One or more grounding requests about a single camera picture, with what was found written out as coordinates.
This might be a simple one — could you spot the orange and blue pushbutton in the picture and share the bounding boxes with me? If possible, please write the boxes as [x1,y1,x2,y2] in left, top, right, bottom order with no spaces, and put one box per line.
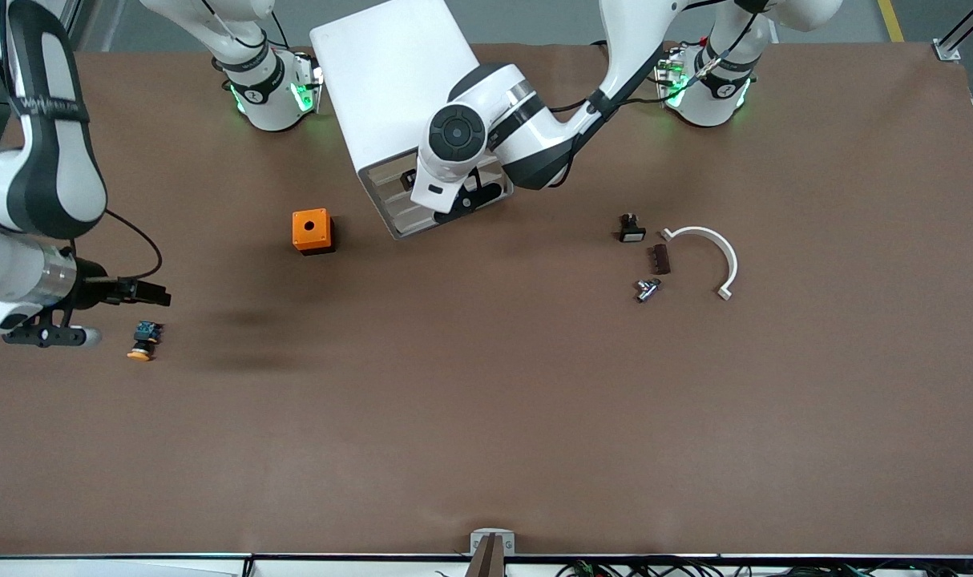
[127,321,165,363]

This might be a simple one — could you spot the orange box with hole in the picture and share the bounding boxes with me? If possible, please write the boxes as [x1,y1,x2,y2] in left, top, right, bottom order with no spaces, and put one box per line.
[292,208,335,256]

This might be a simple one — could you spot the white flat panel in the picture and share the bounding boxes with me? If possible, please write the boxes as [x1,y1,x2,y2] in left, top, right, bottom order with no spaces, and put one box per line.
[0,559,243,577]

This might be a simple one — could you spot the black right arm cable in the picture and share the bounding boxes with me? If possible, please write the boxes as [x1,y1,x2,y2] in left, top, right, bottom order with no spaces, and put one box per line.
[102,208,164,283]

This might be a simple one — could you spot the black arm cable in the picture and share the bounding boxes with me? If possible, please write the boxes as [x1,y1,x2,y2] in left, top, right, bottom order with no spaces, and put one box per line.
[102,208,164,283]
[544,12,764,115]

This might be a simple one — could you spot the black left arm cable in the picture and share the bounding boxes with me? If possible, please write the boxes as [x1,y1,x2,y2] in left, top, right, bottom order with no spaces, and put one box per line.
[544,12,764,115]

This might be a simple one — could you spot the white half-ring pipe clamp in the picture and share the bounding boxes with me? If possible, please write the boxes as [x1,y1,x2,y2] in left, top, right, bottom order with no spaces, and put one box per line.
[660,227,739,301]

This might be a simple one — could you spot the silver table edge bracket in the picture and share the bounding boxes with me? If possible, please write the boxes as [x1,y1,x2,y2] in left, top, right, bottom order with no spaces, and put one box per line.
[470,529,516,555]

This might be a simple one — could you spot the aluminium profile post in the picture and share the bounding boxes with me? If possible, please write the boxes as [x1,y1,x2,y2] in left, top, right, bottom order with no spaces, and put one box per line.
[934,0,973,63]

